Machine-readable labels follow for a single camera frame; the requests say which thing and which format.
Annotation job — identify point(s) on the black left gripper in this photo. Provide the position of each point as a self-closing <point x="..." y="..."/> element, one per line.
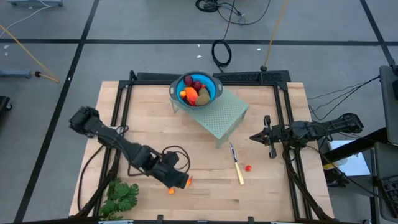
<point x="171" y="176"/>

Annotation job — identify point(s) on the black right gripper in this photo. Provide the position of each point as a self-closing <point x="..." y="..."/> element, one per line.
<point x="283" y="134"/>

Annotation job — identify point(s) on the brown kiwi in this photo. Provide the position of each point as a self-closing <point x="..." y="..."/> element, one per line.
<point x="204" y="91"/>
<point x="202" y="100"/>

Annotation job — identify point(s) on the dark red pomegranate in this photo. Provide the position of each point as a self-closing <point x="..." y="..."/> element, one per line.
<point x="197" y="85"/>
<point x="188" y="80"/>

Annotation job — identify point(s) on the blue grey collapsible colander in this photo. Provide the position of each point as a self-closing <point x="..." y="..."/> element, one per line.
<point x="179" y="85"/>

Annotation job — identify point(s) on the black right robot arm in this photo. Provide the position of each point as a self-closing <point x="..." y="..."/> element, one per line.
<point x="326" y="127"/>

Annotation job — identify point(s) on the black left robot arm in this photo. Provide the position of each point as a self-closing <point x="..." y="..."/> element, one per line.
<point x="105" y="133"/>

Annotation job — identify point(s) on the small red tomato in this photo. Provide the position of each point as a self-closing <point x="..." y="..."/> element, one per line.
<point x="248" y="168"/>

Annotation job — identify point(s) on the black edge clip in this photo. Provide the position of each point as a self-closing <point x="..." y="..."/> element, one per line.
<point x="250" y="218"/>
<point x="160" y="217"/>

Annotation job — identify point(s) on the pale green perforated metal rack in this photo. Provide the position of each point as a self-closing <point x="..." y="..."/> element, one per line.
<point x="220" y="115"/>

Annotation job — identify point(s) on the green leafy lettuce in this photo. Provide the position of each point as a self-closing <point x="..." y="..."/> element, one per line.
<point x="121" y="197"/>

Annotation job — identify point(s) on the black vented box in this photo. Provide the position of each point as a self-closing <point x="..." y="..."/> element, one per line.
<point x="252" y="76"/>

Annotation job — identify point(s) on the silver metal strip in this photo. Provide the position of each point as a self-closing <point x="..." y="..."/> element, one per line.
<point x="115" y="221"/>

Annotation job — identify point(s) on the white sheet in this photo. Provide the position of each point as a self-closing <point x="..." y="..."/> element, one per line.
<point x="351" y="163"/>

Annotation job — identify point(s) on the black diagonal bar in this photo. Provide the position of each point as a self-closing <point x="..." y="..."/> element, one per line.
<point x="357" y="144"/>

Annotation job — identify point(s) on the black flat box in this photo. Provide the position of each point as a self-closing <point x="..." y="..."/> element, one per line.
<point x="163" y="76"/>

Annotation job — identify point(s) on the grey desk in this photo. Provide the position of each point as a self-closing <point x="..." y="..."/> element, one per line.
<point x="385" y="161"/>

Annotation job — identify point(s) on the grey cabinet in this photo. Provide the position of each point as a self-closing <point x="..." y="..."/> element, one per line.
<point x="388" y="105"/>

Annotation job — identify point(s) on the black keyboard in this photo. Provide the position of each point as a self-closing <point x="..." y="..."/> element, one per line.
<point x="391" y="186"/>

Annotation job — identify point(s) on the black floor object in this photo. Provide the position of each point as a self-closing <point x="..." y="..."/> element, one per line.
<point x="3" y="104"/>

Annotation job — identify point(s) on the grey floor bar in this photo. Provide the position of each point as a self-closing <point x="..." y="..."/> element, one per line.
<point x="15" y="73"/>

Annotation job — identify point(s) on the grey floor base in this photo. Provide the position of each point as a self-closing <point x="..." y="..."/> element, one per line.
<point x="34" y="3"/>

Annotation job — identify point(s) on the black aluminium frame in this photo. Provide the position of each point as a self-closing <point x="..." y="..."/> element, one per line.
<point x="149" y="83"/>

